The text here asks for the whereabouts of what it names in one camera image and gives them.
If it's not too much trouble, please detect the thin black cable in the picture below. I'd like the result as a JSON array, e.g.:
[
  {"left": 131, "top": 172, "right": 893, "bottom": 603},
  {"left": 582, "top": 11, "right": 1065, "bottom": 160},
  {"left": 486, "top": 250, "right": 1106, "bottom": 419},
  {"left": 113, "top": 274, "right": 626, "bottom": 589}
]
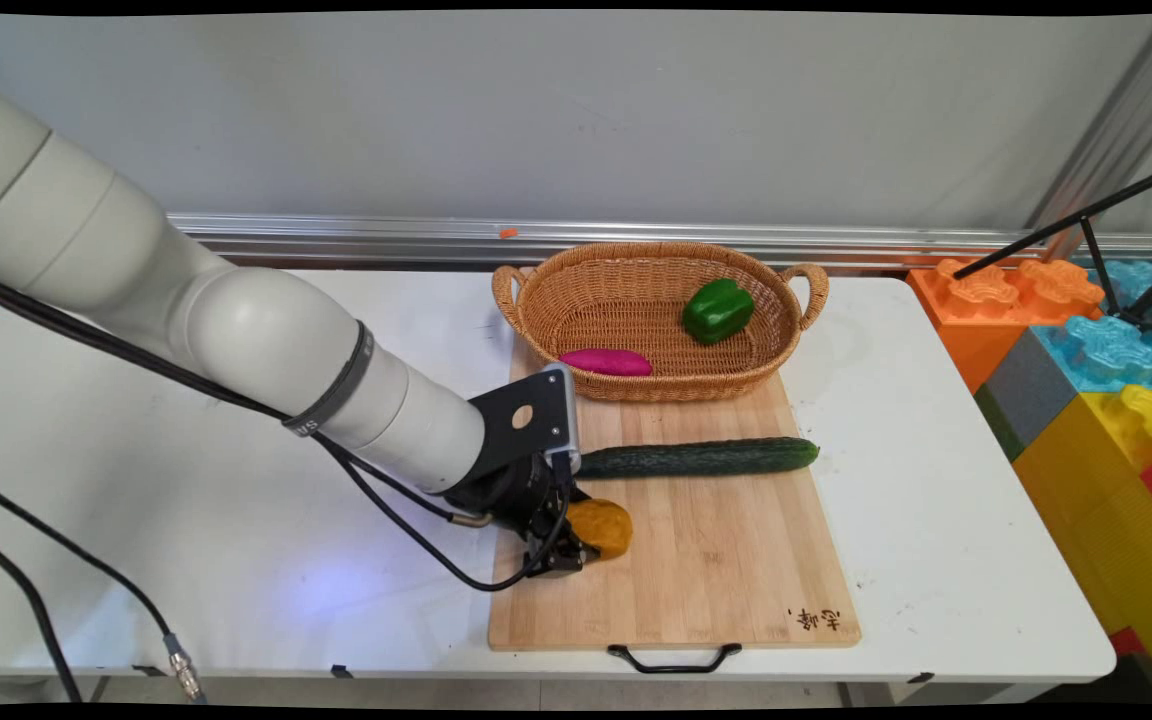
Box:
[{"left": 0, "top": 527, "right": 86, "bottom": 704}]

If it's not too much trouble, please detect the green bell pepper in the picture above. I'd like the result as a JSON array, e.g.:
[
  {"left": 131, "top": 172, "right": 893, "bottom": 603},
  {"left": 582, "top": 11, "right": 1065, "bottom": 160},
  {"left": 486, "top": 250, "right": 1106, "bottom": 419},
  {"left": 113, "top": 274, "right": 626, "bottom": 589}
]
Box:
[{"left": 682, "top": 278, "right": 755, "bottom": 346}]

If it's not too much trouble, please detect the green cucumber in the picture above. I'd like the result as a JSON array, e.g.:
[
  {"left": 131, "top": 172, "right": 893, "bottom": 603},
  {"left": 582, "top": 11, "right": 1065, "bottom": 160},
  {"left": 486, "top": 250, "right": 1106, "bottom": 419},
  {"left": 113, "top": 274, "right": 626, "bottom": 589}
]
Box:
[{"left": 576, "top": 437, "right": 821, "bottom": 480}]

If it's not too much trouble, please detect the aluminium wall rail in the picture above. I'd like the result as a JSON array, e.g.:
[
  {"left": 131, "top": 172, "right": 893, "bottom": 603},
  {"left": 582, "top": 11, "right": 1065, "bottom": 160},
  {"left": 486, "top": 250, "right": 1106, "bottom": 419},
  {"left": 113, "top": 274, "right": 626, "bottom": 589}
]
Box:
[{"left": 166, "top": 212, "right": 1152, "bottom": 273}]

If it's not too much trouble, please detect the bamboo cutting board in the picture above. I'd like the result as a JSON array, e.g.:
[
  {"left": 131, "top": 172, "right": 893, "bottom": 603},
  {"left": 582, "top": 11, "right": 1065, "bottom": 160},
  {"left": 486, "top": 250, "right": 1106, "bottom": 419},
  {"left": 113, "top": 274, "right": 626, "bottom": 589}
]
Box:
[{"left": 488, "top": 338, "right": 862, "bottom": 652}]

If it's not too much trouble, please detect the black wrist camera mount plate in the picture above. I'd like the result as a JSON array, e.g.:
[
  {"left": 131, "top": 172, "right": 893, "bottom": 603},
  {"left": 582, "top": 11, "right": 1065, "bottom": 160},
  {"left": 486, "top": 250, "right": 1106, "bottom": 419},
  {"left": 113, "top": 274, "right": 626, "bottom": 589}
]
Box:
[{"left": 468, "top": 368, "right": 569, "bottom": 483}]

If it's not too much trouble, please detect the black cable with metal connector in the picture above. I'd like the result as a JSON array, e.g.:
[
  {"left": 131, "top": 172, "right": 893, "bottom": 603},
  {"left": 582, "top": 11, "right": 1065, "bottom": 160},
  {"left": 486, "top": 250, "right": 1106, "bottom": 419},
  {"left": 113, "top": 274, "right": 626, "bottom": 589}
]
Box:
[{"left": 0, "top": 474, "right": 208, "bottom": 704}]

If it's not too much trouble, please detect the grey foam block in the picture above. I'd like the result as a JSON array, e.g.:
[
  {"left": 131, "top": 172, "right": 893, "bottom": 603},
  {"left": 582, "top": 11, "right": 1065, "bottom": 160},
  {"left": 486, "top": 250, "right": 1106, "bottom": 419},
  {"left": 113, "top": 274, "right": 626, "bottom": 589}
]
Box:
[{"left": 974, "top": 327, "right": 1080, "bottom": 462}]

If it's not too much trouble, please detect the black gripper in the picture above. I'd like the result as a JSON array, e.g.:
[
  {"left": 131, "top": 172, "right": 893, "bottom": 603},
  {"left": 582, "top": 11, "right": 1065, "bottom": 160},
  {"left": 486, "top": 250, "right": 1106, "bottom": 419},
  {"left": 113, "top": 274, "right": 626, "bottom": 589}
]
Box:
[{"left": 444, "top": 452, "right": 594, "bottom": 579}]

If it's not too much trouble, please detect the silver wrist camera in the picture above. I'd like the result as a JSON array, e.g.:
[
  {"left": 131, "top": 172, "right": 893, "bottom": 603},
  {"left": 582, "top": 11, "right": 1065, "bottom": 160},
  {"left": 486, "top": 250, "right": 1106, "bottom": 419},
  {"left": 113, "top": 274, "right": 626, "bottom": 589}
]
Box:
[{"left": 542, "top": 363, "right": 583, "bottom": 456}]

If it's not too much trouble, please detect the black tripod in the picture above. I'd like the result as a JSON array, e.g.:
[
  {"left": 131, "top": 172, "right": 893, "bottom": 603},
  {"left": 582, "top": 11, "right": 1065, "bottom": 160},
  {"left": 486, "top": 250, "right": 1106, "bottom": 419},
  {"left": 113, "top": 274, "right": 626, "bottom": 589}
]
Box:
[{"left": 953, "top": 158, "right": 1152, "bottom": 334}]

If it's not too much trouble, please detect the black looping gripper cable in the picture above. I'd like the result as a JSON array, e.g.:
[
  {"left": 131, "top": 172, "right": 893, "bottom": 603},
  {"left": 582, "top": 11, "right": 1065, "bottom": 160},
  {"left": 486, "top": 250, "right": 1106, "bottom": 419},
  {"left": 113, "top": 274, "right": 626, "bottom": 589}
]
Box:
[{"left": 314, "top": 432, "right": 575, "bottom": 593}]

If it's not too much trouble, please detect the orange foam block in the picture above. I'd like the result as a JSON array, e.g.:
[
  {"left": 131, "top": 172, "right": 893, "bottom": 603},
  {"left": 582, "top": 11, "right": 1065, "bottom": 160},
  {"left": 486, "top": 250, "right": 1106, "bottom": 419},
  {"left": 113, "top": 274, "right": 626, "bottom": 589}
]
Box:
[{"left": 908, "top": 257, "right": 1107, "bottom": 394}]

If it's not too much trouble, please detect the blue foam block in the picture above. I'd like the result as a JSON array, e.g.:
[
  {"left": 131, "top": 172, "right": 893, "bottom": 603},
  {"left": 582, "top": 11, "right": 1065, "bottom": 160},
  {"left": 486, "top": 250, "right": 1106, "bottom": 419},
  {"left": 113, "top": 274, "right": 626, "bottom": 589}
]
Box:
[{"left": 1031, "top": 259, "right": 1152, "bottom": 394}]

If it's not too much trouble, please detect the purple sweet potato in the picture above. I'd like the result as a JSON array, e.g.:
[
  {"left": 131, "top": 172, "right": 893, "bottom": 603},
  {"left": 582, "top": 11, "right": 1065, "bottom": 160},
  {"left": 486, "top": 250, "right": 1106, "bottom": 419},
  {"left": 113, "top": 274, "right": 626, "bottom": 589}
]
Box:
[{"left": 558, "top": 347, "right": 654, "bottom": 378}]

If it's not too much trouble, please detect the woven wicker basket with handles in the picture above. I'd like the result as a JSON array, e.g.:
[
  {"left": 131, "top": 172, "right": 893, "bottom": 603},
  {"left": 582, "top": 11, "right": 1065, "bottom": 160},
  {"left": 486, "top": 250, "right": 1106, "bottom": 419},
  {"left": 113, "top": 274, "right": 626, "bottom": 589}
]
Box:
[{"left": 492, "top": 241, "right": 830, "bottom": 404}]

